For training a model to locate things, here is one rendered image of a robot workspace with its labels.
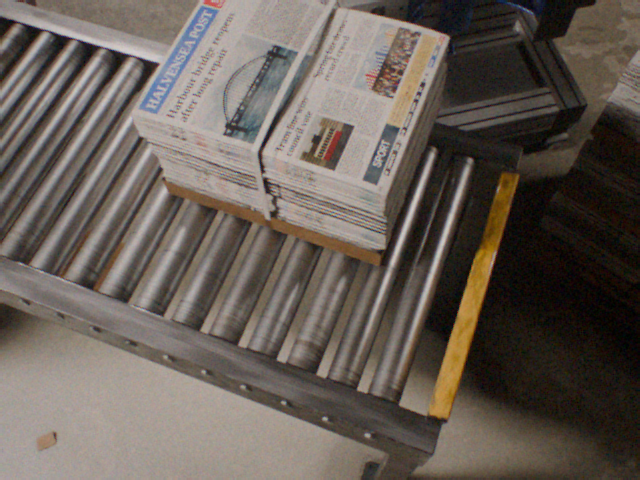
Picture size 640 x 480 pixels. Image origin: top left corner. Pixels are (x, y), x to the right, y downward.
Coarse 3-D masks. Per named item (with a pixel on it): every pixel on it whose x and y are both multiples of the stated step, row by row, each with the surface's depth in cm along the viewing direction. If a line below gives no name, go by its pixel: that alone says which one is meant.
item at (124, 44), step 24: (0, 0) 129; (24, 24) 126; (48, 24) 126; (72, 24) 126; (96, 24) 126; (96, 48) 124; (120, 48) 123; (144, 48) 123; (168, 48) 122; (432, 144) 111; (456, 144) 111; (480, 144) 111; (504, 144) 111; (480, 168) 112; (504, 168) 109; (480, 192) 118
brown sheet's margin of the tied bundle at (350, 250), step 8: (288, 224) 100; (288, 232) 102; (296, 232) 101; (304, 232) 100; (312, 232) 99; (392, 232) 102; (312, 240) 101; (320, 240) 100; (328, 240) 99; (336, 240) 98; (336, 248) 100; (344, 248) 99; (352, 248) 98; (360, 248) 97; (384, 248) 97; (352, 256) 101; (360, 256) 100; (368, 256) 98; (376, 256) 97; (376, 264) 100
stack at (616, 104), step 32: (576, 160) 143; (608, 160) 137; (608, 192) 144; (544, 224) 169; (576, 224) 161; (608, 224) 153; (544, 256) 180; (608, 256) 162; (576, 288) 181; (608, 288) 171
